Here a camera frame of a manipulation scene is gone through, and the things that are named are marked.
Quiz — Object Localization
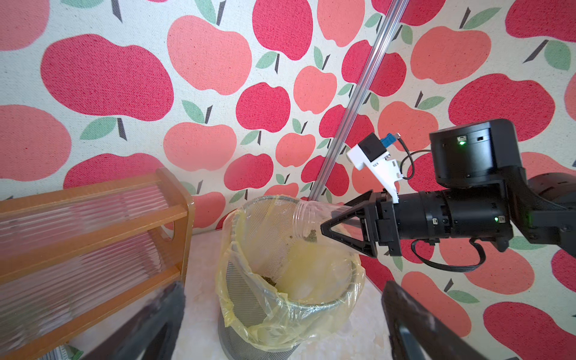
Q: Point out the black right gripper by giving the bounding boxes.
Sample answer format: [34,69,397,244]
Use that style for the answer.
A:
[320,190,402,257]

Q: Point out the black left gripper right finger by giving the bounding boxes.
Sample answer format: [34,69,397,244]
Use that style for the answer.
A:
[381,281,484,359]

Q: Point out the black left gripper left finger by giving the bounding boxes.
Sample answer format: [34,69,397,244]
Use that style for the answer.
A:
[84,281,185,359]

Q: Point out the clear jar with mung beans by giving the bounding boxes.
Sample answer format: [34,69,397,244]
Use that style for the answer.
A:
[292,200,350,246]

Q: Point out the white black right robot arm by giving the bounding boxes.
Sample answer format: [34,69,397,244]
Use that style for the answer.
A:
[320,119,575,261]

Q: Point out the packet on lower shelf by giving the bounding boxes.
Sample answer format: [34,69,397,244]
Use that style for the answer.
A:
[52,344,84,360]

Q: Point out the yellow plastic bin liner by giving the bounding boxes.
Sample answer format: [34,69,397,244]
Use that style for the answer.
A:
[214,194,366,353]

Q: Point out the wooden spice rack shelf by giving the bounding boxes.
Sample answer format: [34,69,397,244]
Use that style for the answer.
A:
[1,169,195,359]

